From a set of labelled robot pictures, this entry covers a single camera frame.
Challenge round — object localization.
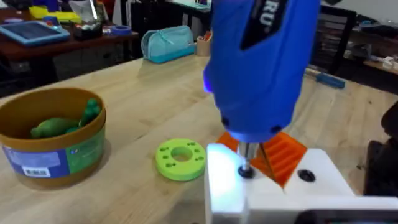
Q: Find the white orange left gripper left finger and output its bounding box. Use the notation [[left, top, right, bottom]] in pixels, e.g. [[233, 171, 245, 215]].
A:
[[204, 131, 285, 224]]

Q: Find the white orange left gripper right finger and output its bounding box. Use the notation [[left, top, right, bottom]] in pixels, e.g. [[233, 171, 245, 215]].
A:
[[261, 131, 356, 197]]

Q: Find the blue electric screwdriver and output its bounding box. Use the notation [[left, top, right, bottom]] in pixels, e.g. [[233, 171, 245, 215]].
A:
[[202, 0, 322, 180]]

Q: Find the green disc with holes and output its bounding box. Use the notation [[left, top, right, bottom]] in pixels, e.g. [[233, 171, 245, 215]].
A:
[[155, 138, 207, 182]]

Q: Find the small wooden box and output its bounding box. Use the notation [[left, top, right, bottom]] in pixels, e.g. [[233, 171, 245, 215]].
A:
[[196, 30, 213, 57]]

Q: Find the black chair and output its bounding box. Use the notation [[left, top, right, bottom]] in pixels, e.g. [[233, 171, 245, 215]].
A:
[[310, 4, 358, 76]]

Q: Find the teal zip pouch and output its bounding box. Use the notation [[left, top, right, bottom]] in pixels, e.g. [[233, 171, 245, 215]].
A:
[[141, 25, 197, 65]]

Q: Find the brown tub with green toys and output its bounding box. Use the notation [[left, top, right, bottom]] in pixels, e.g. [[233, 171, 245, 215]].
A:
[[0, 87, 107, 189]]

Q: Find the blue tape roll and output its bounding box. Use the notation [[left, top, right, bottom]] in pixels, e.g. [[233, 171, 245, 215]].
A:
[[110, 25, 132, 36]]

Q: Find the black filled container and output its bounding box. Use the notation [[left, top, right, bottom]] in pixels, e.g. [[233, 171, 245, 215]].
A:
[[72, 21, 104, 42]]

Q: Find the dark brown side table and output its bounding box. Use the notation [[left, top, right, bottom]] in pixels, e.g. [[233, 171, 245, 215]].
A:
[[0, 8, 140, 82]]

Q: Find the yellow toy board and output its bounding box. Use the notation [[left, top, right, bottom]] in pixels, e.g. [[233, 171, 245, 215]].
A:
[[29, 5, 82, 24]]

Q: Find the blue flat tray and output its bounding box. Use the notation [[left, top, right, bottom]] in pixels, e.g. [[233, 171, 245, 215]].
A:
[[0, 20, 71, 47]]

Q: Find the blue-handled hand tool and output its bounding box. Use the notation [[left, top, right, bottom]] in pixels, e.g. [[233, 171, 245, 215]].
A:
[[305, 68, 346, 90]]

